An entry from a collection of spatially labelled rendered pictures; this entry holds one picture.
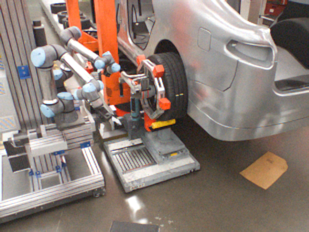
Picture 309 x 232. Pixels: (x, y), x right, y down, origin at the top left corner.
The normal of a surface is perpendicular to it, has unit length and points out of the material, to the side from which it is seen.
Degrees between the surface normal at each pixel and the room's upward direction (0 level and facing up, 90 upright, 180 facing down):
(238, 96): 90
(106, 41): 90
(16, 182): 0
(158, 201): 0
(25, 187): 0
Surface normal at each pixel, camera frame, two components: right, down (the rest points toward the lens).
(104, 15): 0.41, 0.47
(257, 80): -0.11, 0.49
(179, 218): 0.00, -0.86
